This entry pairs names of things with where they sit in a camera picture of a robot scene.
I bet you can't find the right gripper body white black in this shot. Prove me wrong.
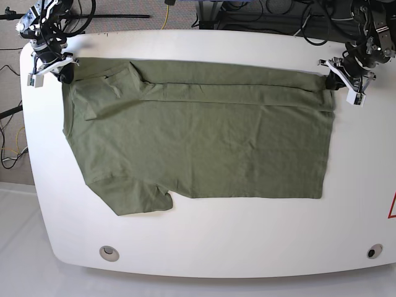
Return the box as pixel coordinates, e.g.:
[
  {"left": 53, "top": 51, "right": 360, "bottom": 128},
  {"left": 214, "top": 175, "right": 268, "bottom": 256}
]
[{"left": 30, "top": 52, "right": 79, "bottom": 75}]

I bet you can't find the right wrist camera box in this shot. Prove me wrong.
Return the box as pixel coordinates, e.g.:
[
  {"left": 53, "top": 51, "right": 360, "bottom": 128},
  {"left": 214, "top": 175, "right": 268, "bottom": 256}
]
[{"left": 27, "top": 74, "right": 44, "bottom": 88}]

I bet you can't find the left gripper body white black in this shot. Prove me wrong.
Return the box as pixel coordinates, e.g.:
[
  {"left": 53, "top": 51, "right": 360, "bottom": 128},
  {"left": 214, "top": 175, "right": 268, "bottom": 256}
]
[{"left": 317, "top": 57, "right": 376, "bottom": 93}]

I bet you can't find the black tripod bar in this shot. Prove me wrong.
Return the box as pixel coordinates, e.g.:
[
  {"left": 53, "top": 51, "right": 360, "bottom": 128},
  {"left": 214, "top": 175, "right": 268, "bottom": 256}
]
[{"left": 0, "top": 9, "right": 151, "bottom": 22}]

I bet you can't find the black stand leg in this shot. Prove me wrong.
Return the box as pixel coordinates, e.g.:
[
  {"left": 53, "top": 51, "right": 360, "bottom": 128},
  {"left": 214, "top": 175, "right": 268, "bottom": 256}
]
[{"left": 0, "top": 104, "right": 23, "bottom": 119}]

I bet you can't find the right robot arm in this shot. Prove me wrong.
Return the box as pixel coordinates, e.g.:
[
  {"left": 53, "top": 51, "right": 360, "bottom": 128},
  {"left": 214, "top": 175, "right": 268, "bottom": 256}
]
[{"left": 16, "top": 0, "right": 96, "bottom": 88}]

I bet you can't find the left table grommet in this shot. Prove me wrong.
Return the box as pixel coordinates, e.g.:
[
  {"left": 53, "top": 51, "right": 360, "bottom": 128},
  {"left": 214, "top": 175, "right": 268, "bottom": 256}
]
[{"left": 99, "top": 246, "right": 119, "bottom": 262}]

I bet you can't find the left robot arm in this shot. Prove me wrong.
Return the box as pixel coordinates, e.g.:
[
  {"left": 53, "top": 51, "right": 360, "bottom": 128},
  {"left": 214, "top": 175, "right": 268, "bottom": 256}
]
[{"left": 299, "top": 1, "right": 395, "bottom": 96}]

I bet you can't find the red triangle sticker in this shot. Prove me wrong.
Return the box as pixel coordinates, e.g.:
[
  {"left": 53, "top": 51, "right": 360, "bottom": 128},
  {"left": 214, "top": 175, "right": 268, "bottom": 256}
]
[{"left": 388, "top": 194, "right": 396, "bottom": 218}]

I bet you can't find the right table grommet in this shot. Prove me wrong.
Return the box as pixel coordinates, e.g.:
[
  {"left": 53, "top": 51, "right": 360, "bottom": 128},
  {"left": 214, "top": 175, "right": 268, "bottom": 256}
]
[{"left": 367, "top": 244, "right": 383, "bottom": 259}]

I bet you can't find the table grommet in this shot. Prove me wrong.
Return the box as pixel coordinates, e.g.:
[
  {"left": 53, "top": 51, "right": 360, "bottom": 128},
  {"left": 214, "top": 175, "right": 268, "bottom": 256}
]
[
  {"left": 99, "top": 246, "right": 119, "bottom": 262},
  {"left": 367, "top": 244, "right": 383, "bottom": 259}
]

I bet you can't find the olive green T-shirt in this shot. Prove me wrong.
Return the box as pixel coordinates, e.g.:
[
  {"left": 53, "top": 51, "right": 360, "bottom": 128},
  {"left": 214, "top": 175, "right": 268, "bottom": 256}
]
[{"left": 62, "top": 58, "right": 335, "bottom": 216}]

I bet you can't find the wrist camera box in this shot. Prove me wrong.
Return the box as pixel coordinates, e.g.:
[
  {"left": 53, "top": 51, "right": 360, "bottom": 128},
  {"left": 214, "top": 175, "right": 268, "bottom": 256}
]
[
  {"left": 27, "top": 74, "right": 44, "bottom": 88},
  {"left": 346, "top": 90, "right": 366, "bottom": 106}
]

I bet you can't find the yellow floor cable coil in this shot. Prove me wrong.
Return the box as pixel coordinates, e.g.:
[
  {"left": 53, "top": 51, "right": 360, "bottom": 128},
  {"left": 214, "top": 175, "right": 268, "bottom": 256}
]
[{"left": 0, "top": 126, "right": 28, "bottom": 160}]

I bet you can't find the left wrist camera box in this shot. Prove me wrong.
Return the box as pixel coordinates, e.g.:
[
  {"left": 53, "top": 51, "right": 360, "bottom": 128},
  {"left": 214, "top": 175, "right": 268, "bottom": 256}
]
[{"left": 346, "top": 90, "right": 366, "bottom": 106}]

